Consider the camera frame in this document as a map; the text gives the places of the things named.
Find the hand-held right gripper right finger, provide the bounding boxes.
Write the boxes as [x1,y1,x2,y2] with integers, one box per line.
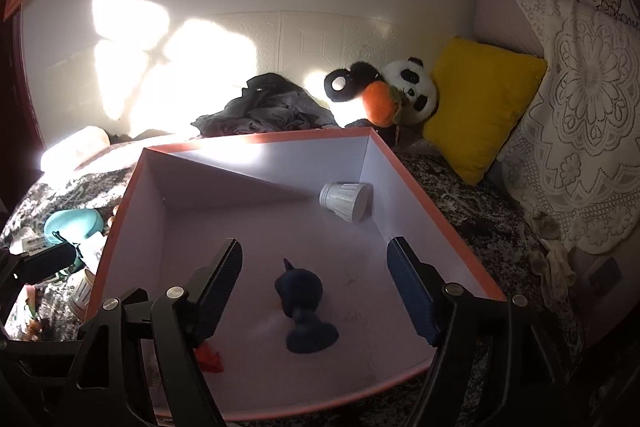
[387,236,576,427]

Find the teal pouch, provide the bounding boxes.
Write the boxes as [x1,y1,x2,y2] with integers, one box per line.
[44,208,106,244]

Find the panda plush toy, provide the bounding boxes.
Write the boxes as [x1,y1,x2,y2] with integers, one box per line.
[324,57,441,130]

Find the pile of dark clothes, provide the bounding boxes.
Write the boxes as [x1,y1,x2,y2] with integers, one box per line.
[191,73,341,138]

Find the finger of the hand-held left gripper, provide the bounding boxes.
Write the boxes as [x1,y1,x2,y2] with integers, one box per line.
[0,241,77,288]

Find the beige sock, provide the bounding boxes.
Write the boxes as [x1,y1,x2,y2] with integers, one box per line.
[530,209,563,243]
[531,239,578,308]

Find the white ribbed cup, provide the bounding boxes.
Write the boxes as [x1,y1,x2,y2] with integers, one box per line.
[67,269,96,318]
[319,181,373,224]

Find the white rolled towel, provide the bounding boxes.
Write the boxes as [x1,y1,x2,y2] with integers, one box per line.
[40,126,111,172]

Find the pink padded headboard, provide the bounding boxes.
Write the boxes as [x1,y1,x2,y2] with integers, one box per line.
[472,0,546,58]

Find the white lace pillow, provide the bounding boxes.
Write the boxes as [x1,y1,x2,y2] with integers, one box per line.
[495,0,640,255]

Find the orange-rimmed white box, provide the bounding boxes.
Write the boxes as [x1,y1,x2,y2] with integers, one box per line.
[85,127,507,423]

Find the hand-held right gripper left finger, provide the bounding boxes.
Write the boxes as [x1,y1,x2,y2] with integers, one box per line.
[45,238,244,427]

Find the small dark pouch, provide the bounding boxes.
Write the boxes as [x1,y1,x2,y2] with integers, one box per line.
[587,257,623,290]

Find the small red toy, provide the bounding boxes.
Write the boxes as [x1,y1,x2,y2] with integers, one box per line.
[194,341,224,374]

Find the yellow pillow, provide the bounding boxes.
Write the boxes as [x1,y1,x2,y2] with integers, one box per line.
[422,37,548,186]

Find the orange plush fruit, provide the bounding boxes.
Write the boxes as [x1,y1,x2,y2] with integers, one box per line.
[361,79,403,128]

